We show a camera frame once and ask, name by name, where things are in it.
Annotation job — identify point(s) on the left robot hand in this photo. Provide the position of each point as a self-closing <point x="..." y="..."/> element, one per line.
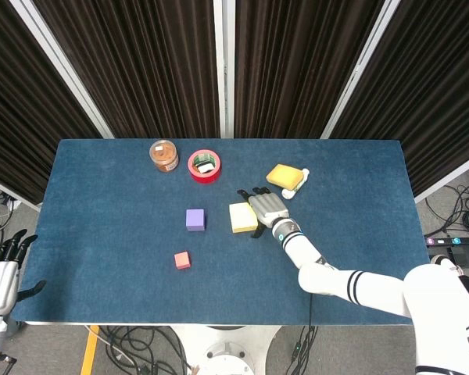
<point x="0" y="281"/>

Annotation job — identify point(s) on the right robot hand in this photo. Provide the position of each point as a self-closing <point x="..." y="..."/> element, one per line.
<point x="267" y="207"/>

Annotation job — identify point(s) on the yellow white block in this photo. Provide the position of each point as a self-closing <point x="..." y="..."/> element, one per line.
<point x="240" y="218"/>

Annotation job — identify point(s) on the purple cube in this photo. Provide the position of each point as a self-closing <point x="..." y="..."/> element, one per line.
<point x="195" y="219"/>

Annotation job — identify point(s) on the small red-orange cube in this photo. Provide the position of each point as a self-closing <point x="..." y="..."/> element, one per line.
<point x="182" y="260"/>

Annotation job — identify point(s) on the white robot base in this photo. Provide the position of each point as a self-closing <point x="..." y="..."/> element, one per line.
<point x="226" y="347"/>

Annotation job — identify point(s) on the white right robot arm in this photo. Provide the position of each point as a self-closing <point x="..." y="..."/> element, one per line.
<point x="375" y="289"/>

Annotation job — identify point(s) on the small white bottle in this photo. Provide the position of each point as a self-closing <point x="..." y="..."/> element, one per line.
<point x="288" y="193"/>

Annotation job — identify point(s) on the yellow sponge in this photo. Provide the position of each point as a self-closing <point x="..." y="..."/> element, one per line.
<point x="283" y="175"/>

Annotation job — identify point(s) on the red tape roll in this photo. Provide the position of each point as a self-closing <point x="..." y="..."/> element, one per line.
<point x="204" y="178"/>

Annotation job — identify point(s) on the small green white box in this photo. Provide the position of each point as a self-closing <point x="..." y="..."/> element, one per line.
<point x="204" y="164"/>

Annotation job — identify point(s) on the yellow floor tape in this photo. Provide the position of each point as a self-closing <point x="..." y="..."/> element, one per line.
<point x="89" y="351"/>

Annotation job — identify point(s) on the clear jar brown contents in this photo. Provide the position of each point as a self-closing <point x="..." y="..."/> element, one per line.
<point x="165" y="157"/>

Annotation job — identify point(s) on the blue table mat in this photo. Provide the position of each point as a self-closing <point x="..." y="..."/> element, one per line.
<point x="121" y="289"/>

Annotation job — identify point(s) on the dark brown pleated curtain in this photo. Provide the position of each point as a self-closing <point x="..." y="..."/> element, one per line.
<point x="19" y="129"/>
<point x="140" y="66"/>
<point x="426" y="97"/>
<point x="297" y="66"/>

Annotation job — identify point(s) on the white metal frame post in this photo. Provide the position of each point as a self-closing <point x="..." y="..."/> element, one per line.
<point x="62" y="66"/>
<point x="361" y="66"/>
<point x="223" y="66"/>

